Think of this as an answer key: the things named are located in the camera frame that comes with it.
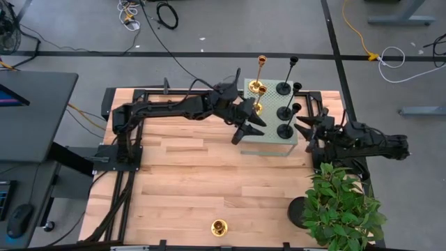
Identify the short black candlestick holder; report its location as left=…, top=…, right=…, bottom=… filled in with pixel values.
left=276, top=102, right=302, bottom=139

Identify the short gold candlestick holder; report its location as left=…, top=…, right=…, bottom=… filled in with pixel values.
left=210, top=219, right=229, bottom=238

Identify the pale green perforated metal shelf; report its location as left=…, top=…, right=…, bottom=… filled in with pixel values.
left=240, top=78, right=299, bottom=157

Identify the grey desk foot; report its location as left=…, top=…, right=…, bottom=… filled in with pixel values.
left=399, top=106, right=446, bottom=116

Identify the long black floor cable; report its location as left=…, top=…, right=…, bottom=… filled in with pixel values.
left=139, top=0, right=224, bottom=88

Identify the coiled black cable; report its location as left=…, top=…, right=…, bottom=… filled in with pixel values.
left=155, top=1, right=180, bottom=31

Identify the black floor fan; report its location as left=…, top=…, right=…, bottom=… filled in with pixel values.
left=0, top=0, right=22, bottom=56

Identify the black keyboard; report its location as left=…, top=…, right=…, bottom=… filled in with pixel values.
left=0, top=180, right=15, bottom=221

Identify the yellow extension cable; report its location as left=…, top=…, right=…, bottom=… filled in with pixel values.
left=341, top=0, right=380, bottom=62

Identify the white cable bundle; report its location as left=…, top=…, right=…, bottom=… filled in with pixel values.
left=117, top=0, right=141, bottom=32

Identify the thin black floor cable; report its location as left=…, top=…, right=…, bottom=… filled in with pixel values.
left=19, top=26, right=142, bottom=56

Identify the white floor cable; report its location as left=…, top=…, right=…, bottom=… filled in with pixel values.
left=377, top=46, right=446, bottom=84

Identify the black floor cable loop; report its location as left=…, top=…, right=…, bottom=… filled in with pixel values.
left=423, top=33, right=446, bottom=69

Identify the tall gold candlestick holder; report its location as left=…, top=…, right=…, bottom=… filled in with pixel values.
left=247, top=54, right=268, bottom=94

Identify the black aluminium rig frame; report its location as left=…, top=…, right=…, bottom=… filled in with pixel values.
left=78, top=77, right=370, bottom=251

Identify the black computer monitor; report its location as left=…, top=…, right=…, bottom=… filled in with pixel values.
left=0, top=83, right=31, bottom=107

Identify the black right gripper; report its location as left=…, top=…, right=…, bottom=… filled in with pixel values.
left=293, top=107, right=346, bottom=153

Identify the black computer mouse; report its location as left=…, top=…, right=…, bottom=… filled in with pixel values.
left=6, top=204, right=35, bottom=240

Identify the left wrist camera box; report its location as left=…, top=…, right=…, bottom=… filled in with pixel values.
left=216, top=82, right=241, bottom=102

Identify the black standing desk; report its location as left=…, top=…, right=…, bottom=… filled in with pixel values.
left=0, top=71, right=95, bottom=249

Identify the thin yellow cable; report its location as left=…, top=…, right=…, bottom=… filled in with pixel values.
left=67, top=102, right=107, bottom=132

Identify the green potted plant black pot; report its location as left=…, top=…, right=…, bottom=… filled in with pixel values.
left=287, top=162, right=388, bottom=251

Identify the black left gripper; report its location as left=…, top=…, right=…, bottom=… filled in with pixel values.
left=218, top=97, right=268, bottom=146

